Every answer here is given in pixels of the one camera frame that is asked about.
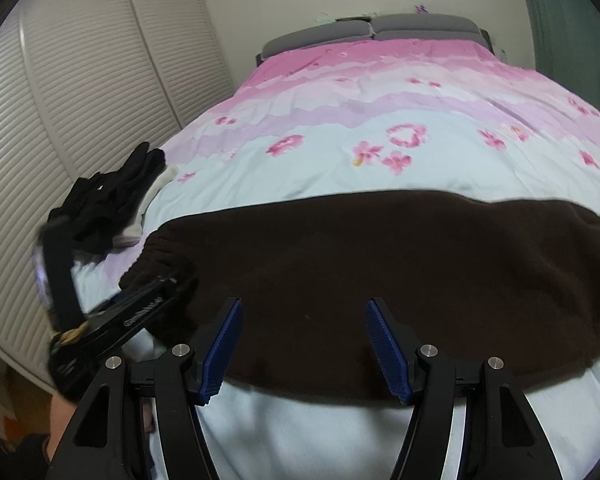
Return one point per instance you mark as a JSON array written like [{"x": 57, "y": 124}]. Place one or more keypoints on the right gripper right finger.
[{"x": 394, "y": 345}]

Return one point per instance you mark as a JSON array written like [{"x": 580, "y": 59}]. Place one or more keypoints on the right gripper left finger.
[{"x": 213, "y": 346}]

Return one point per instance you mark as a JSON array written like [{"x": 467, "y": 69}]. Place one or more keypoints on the dark brown corduroy pants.
[{"x": 517, "y": 279}]

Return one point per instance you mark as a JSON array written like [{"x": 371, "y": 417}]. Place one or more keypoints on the left forearm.
[{"x": 61, "y": 412}]

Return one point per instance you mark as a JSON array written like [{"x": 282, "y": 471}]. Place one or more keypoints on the left hand in black glove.
[{"x": 74, "y": 358}]

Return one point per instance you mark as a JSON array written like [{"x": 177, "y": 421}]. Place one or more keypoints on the black and white clothes pile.
[{"x": 99, "y": 208}]

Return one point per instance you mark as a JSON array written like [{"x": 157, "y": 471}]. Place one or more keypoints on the white louvered closet doors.
[{"x": 82, "y": 82}]

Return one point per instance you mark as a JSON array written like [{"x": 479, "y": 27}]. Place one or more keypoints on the pink floral bed cover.
[{"x": 372, "y": 115}]

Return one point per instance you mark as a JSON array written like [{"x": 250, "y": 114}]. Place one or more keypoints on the grey padded headboard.
[{"x": 424, "y": 26}]

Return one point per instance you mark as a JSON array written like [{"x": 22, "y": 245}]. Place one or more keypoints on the green curtain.
[{"x": 566, "y": 38}]

